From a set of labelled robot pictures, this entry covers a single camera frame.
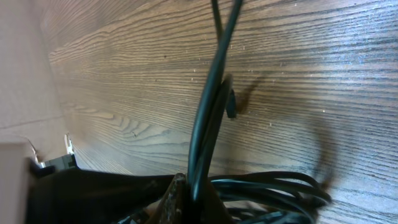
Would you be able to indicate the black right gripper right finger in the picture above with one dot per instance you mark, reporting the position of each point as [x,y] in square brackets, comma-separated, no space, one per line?
[214,210]

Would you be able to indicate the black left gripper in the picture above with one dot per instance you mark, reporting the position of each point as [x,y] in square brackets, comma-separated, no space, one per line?
[85,196]

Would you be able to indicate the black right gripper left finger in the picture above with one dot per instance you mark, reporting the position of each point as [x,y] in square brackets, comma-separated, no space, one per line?
[170,208]

